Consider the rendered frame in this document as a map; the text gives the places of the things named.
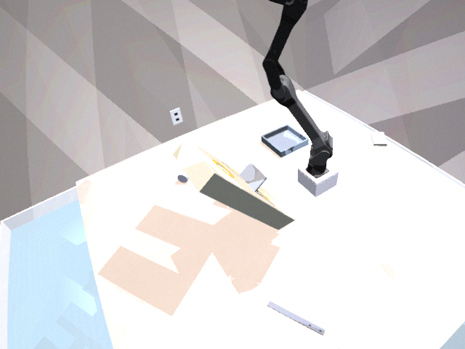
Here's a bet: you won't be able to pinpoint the pale lavender flat bar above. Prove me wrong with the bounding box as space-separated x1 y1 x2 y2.
267 301 326 335

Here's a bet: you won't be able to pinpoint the grey cylinder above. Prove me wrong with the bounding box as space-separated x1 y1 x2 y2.
177 169 189 183

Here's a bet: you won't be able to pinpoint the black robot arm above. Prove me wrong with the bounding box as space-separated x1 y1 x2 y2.
262 0 333 179

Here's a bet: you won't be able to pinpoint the grey rectangular panel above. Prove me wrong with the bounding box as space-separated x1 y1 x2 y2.
173 138 295 230

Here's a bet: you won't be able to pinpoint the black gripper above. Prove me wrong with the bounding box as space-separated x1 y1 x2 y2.
269 0 295 7

